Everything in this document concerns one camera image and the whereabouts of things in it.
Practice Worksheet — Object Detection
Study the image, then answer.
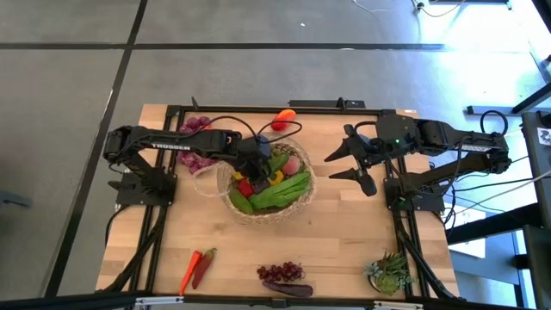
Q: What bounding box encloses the grey chair leg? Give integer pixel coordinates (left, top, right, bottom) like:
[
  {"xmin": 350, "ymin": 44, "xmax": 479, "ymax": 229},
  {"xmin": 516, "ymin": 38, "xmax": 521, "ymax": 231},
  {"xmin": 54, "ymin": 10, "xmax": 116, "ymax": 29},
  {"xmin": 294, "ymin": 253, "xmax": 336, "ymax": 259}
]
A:
[{"xmin": 0, "ymin": 189, "xmax": 34, "ymax": 210}]

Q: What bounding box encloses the red orange mango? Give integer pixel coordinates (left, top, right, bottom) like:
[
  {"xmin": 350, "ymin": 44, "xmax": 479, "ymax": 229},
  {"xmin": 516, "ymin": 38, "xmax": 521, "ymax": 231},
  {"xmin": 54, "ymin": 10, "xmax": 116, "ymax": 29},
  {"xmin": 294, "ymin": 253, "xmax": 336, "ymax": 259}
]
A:
[{"xmin": 270, "ymin": 108, "xmax": 298, "ymax": 132}]

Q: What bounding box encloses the black desk leg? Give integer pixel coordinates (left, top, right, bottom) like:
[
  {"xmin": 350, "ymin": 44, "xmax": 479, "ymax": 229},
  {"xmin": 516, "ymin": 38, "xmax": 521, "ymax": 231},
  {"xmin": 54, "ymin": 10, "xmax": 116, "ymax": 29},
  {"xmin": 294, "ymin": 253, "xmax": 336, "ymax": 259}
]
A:
[{"xmin": 467, "ymin": 81, "xmax": 551, "ymax": 116}]

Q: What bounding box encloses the red chili pepper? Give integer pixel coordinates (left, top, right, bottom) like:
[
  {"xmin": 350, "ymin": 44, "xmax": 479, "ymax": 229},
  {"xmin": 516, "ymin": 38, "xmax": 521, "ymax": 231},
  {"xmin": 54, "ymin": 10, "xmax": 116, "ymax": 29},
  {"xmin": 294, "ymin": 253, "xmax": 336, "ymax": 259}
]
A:
[{"xmin": 191, "ymin": 247, "xmax": 218, "ymax": 290}]

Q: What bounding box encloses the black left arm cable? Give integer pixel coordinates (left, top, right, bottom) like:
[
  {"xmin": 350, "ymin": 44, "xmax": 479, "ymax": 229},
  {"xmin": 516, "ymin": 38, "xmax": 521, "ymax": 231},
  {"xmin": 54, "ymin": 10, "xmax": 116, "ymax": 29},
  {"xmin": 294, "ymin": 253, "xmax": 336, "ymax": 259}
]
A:
[{"xmin": 189, "ymin": 114, "xmax": 304, "ymax": 146}]

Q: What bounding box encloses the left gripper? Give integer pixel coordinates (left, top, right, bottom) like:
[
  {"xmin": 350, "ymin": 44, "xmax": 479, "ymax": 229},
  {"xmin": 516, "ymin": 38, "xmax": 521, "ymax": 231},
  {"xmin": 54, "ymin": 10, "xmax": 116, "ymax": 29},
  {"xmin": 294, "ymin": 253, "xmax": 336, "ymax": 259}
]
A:
[{"xmin": 238, "ymin": 133, "xmax": 273, "ymax": 195}]

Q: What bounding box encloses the left base cable bundle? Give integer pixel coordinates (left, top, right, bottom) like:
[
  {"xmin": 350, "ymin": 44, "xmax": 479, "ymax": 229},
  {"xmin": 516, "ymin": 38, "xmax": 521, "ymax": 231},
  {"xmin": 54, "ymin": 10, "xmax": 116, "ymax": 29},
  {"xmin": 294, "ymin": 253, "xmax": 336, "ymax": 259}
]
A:
[{"xmin": 102, "ymin": 205, "xmax": 169, "ymax": 294}]

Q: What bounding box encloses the large green cucumber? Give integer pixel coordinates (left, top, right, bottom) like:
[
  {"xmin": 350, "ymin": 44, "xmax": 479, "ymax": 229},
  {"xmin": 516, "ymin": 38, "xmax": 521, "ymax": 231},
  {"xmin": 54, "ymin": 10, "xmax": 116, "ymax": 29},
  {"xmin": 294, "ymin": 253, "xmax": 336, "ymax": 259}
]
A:
[{"xmin": 228, "ymin": 188, "xmax": 255, "ymax": 215}]

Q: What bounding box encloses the potted succulent plant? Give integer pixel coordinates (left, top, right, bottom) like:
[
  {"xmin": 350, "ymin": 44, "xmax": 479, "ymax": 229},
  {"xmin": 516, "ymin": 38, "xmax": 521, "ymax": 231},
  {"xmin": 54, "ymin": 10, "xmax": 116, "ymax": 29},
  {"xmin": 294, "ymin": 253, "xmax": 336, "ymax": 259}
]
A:
[{"xmin": 363, "ymin": 251, "xmax": 418, "ymax": 297}]

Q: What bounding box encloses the dark purple eggplant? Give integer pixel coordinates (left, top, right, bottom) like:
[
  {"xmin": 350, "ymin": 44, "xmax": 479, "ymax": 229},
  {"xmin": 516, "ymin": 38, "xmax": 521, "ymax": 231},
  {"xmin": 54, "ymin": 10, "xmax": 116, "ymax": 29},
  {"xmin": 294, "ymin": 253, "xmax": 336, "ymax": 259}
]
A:
[{"xmin": 262, "ymin": 280, "xmax": 314, "ymax": 299}]

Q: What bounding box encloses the right base cable bundle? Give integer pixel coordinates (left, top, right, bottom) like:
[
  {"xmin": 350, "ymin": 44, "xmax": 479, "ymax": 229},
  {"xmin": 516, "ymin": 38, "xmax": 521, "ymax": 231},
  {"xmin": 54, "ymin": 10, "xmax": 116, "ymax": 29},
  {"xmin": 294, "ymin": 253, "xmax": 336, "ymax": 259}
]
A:
[{"xmin": 393, "ymin": 210, "xmax": 460, "ymax": 301}]

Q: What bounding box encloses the red bell pepper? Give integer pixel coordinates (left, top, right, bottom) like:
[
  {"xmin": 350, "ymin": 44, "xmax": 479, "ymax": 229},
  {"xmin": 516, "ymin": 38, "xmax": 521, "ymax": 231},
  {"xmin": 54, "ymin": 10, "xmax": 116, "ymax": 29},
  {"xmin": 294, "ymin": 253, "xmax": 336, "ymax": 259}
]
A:
[{"xmin": 237, "ymin": 178, "xmax": 255, "ymax": 199}]

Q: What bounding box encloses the grey floor cable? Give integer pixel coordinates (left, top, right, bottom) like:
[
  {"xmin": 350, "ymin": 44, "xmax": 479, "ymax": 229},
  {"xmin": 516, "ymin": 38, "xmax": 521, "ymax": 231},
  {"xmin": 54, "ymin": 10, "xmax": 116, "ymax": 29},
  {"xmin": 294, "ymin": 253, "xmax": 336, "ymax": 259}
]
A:
[{"xmin": 447, "ymin": 168, "xmax": 551, "ymax": 208}]

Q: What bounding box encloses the green celery bunch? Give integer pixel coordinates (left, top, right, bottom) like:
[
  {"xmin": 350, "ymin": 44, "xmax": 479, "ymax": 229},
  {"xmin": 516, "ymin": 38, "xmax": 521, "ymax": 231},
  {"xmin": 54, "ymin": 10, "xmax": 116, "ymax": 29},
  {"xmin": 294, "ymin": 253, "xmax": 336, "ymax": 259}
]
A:
[{"xmin": 248, "ymin": 170, "xmax": 312, "ymax": 211}]

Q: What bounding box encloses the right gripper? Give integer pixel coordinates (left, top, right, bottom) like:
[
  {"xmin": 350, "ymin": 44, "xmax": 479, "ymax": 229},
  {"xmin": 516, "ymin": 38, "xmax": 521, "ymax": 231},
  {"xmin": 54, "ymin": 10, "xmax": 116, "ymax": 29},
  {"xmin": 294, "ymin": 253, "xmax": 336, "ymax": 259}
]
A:
[{"xmin": 324, "ymin": 112, "xmax": 419, "ymax": 198}]

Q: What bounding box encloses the black rig beam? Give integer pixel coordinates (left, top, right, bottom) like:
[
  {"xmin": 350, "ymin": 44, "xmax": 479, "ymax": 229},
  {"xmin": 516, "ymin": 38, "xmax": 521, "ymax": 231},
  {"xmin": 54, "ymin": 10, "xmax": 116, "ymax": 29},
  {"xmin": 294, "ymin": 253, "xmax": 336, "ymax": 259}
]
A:
[{"xmin": 0, "ymin": 290, "xmax": 551, "ymax": 310}]

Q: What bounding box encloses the base cable bundle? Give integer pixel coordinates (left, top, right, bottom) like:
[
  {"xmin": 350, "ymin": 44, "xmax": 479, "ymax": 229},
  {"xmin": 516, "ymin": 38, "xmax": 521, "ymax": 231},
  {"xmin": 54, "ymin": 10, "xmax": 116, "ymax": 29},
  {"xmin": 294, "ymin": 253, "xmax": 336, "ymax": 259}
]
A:
[
  {"xmin": 393, "ymin": 210, "xmax": 460, "ymax": 301},
  {"xmin": 102, "ymin": 205, "xmax": 169, "ymax": 294}
]

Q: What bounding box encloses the black flat mount bar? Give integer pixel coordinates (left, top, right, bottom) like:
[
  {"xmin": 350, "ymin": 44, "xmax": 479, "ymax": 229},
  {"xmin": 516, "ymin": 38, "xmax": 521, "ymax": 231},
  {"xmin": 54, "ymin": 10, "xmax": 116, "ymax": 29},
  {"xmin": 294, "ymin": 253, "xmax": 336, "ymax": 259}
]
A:
[{"xmin": 288, "ymin": 97, "xmax": 367, "ymax": 109}]

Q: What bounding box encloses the white floor box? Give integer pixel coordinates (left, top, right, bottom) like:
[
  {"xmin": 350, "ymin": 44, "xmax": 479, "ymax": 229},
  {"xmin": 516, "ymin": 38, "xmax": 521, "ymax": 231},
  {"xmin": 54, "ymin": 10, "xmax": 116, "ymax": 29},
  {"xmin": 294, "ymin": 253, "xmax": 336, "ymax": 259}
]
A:
[{"xmin": 447, "ymin": 201, "xmax": 487, "ymax": 259}]

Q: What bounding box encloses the woven straw basket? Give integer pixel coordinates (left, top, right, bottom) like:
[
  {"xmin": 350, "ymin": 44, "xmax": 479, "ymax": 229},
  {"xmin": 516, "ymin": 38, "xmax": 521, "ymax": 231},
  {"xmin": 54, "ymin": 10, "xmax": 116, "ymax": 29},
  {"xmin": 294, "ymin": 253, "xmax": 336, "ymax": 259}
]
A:
[{"xmin": 192, "ymin": 136, "xmax": 319, "ymax": 225}]

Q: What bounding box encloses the black floor cable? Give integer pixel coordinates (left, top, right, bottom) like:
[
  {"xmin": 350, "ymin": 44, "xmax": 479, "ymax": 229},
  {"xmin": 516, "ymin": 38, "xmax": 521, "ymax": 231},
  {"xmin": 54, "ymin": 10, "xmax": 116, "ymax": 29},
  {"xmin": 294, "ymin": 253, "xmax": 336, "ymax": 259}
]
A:
[{"xmin": 451, "ymin": 154, "xmax": 530, "ymax": 195}]

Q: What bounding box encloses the red grape bunch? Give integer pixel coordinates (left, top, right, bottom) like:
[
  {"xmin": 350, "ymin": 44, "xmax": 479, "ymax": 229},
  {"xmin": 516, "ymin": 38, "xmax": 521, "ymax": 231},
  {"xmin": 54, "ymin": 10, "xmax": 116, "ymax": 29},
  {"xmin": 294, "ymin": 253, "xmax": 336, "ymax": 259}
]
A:
[{"xmin": 257, "ymin": 261, "xmax": 306, "ymax": 283}]

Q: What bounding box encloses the pink peach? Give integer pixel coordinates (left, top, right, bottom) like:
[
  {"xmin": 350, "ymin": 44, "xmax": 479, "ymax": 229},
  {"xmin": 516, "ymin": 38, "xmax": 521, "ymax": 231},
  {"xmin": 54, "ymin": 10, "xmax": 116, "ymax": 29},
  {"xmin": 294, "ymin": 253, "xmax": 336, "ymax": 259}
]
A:
[{"xmin": 282, "ymin": 154, "xmax": 302, "ymax": 177}]

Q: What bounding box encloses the black floor beam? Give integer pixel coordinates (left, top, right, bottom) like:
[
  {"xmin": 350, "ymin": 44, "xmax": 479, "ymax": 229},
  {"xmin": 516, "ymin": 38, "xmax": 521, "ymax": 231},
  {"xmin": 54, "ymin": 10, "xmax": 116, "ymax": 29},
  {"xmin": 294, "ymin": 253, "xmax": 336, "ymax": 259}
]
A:
[{"xmin": 445, "ymin": 201, "xmax": 551, "ymax": 246}]

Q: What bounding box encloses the orange carrot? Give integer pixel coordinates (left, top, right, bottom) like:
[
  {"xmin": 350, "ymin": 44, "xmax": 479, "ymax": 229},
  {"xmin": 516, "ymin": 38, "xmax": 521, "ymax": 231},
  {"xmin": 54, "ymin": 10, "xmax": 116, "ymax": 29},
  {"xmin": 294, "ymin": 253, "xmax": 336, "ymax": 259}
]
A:
[{"xmin": 178, "ymin": 250, "xmax": 202, "ymax": 296}]

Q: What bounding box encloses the thin white floor cable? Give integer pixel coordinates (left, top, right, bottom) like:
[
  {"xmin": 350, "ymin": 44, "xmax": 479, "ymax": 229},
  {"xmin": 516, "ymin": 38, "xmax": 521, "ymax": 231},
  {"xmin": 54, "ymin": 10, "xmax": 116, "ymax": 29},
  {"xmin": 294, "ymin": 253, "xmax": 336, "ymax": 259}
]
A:
[{"xmin": 350, "ymin": 0, "xmax": 466, "ymax": 19}]

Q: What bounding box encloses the black side table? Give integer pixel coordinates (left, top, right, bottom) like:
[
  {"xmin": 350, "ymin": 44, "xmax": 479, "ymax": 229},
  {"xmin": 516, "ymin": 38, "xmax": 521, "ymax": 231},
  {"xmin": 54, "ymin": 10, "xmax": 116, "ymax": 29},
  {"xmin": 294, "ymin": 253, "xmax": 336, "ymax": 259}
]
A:
[{"xmin": 520, "ymin": 109, "xmax": 551, "ymax": 310}]

